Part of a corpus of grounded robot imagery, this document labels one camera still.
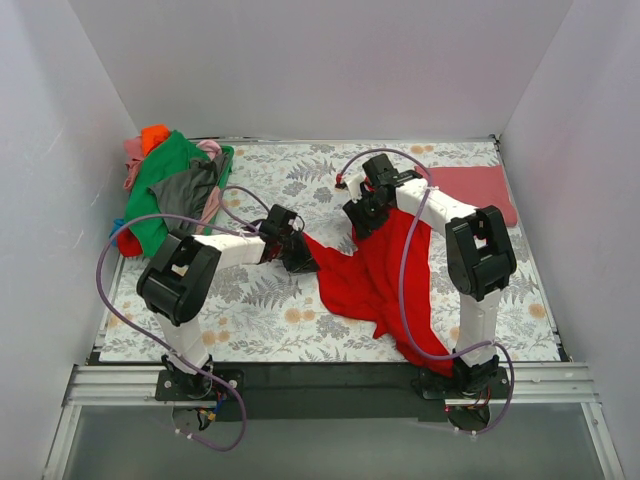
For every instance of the green plastic basket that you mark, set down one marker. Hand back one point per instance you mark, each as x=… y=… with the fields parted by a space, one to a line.
x=220 y=200

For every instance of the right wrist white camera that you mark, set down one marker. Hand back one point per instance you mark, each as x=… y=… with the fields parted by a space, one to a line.
x=352 y=183

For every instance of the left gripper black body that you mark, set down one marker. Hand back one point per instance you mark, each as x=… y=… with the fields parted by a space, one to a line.
x=295 y=251

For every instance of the blue t-shirt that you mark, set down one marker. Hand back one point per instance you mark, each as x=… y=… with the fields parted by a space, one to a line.
x=116 y=231

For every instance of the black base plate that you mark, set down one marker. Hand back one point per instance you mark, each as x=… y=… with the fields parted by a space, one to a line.
x=299 y=391

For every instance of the pink t-shirt in pile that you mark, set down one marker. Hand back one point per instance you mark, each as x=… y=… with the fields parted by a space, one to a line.
x=135 y=157

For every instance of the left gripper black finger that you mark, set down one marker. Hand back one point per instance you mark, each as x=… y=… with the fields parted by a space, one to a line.
x=300 y=263
x=299 y=249

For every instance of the folded pink t-shirt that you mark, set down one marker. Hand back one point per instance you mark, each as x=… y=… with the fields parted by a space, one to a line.
x=479 y=186

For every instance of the floral patterned table mat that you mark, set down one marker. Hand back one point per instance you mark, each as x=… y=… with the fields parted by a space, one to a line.
x=265 y=314

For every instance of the red t-shirt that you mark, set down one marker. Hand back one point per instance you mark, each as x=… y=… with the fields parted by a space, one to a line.
x=365 y=286

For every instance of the red garment in pile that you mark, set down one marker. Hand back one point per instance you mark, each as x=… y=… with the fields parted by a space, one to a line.
x=128 y=244

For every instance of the aluminium frame rail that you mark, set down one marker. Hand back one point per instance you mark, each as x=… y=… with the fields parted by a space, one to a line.
x=535 y=382

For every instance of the orange t-shirt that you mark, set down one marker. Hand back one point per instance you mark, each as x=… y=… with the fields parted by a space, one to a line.
x=153 y=136

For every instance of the green t-shirt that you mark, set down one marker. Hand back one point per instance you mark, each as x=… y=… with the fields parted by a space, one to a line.
x=171 y=157

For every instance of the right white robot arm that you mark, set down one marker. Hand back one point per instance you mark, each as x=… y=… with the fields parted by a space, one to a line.
x=480 y=257

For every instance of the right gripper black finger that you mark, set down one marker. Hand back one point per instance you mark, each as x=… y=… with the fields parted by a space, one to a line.
x=365 y=225
x=357 y=213

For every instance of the grey t-shirt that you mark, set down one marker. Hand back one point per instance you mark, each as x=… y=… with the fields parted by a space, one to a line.
x=187 y=193

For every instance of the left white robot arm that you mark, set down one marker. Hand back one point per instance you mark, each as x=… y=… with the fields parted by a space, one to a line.
x=177 y=280

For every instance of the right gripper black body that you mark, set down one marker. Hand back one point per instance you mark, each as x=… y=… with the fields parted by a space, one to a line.
x=362 y=215

